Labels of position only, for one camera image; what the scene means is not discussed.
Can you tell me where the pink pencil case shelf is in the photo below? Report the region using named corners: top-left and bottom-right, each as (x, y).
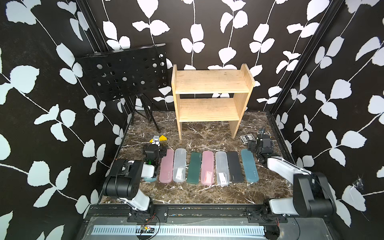
top-left (159, 149), bottom-right (174, 184)
top-left (201, 151), bottom-right (214, 186)

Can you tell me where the teal pencil case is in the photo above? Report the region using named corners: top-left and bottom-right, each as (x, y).
top-left (241, 149), bottom-right (259, 183)

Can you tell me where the white pencil case shelf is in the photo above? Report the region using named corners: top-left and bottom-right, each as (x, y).
top-left (173, 149), bottom-right (187, 183)

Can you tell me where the dark grey pencil case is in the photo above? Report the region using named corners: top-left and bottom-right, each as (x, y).
top-left (227, 152), bottom-right (244, 183)

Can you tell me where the dark green pencil case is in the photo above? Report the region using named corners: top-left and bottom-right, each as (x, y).
top-left (187, 152), bottom-right (202, 185)

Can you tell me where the clear frosted pencil case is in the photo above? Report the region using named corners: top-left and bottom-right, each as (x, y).
top-left (215, 151), bottom-right (230, 187)

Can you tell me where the light blue pencil case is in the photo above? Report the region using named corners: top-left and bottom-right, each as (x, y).
top-left (143, 177), bottom-right (157, 183)

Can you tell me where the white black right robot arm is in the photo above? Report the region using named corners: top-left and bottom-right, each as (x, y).
top-left (247, 134), bottom-right (337, 218)

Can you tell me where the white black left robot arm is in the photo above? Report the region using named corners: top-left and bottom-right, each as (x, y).
top-left (102, 144), bottom-right (167, 214)

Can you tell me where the wooden two-tier shelf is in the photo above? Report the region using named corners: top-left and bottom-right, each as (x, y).
top-left (171, 64), bottom-right (256, 138)

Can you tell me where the yellow triangular block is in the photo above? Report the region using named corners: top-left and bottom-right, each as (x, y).
top-left (159, 135), bottom-right (168, 142)

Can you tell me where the small green circuit board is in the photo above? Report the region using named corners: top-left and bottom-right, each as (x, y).
top-left (137, 226), bottom-right (155, 235)

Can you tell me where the black perforated music stand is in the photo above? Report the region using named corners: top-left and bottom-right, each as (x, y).
top-left (75, 44), bottom-right (170, 123)

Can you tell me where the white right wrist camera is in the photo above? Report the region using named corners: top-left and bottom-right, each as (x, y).
top-left (258, 127), bottom-right (266, 136)

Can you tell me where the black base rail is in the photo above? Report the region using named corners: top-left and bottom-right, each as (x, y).
top-left (85, 204), bottom-right (300, 225)

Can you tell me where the white perforated cable tray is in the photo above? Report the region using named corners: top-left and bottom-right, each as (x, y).
top-left (91, 225), bottom-right (266, 238)

